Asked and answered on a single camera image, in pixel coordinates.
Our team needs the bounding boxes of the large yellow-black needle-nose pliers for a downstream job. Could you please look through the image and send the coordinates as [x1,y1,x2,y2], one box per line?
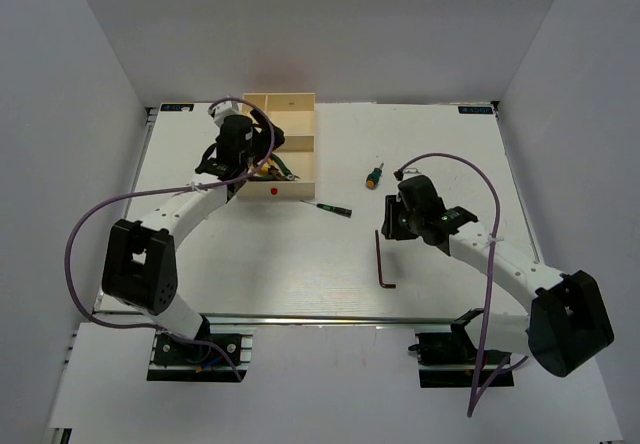
[251,161,281,181]

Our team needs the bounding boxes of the green handled cutters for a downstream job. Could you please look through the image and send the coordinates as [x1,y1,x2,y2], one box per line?
[271,155,300,181]

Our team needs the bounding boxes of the stubby green orange screwdriver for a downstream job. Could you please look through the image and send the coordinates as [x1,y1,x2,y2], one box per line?
[365,163,384,189]

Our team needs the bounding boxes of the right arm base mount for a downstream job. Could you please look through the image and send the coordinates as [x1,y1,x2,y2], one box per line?
[408,309,483,389]

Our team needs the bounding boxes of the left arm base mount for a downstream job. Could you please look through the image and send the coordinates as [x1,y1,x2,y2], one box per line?
[146,324,254,384]

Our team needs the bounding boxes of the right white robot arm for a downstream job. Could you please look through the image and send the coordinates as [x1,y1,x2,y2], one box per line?
[381,175,614,377]

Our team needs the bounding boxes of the slim black green screwdriver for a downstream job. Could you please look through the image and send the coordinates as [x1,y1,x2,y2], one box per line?
[303,200,352,218]

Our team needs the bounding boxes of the long brown hex key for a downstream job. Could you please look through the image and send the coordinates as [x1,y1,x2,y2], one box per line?
[374,230,397,289]

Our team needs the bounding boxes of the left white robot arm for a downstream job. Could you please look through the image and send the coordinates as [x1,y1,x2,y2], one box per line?
[102,111,285,363]

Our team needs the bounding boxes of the cream compartment tray box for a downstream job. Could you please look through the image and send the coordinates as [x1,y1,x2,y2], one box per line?
[238,93,316,201]

